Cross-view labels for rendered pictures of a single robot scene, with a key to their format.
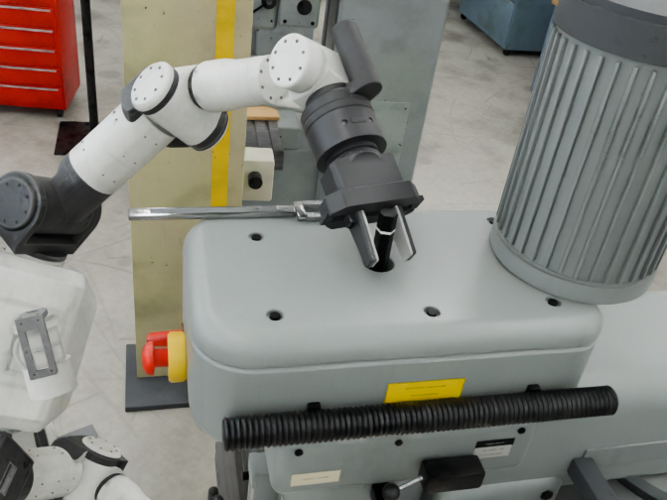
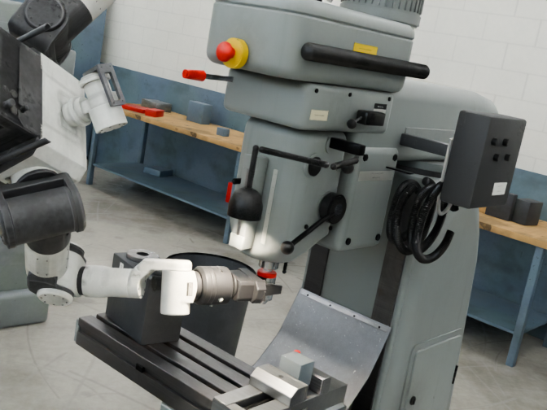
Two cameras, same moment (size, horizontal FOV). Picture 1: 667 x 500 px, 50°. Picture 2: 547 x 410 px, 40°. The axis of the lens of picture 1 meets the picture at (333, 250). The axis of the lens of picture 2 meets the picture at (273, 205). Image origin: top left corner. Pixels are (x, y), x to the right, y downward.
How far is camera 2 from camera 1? 1.29 m
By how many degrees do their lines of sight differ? 37
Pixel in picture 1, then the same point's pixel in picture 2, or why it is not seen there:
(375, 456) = (340, 104)
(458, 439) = (369, 99)
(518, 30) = not seen: hidden behind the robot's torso
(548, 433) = (394, 109)
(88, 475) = (72, 262)
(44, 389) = (116, 116)
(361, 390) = (345, 44)
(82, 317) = not seen: hidden behind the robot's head
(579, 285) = (402, 11)
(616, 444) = (415, 127)
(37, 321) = (109, 67)
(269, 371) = (318, 19)
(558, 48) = not seen: outside the picture
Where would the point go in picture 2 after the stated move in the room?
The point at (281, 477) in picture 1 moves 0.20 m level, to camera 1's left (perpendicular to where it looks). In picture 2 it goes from (306, 111) to (220, 101)
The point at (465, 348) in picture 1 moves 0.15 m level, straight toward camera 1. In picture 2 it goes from (378, 26) to (409, 28)
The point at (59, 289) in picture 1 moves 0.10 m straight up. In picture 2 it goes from (73, 80) to (79, 32)
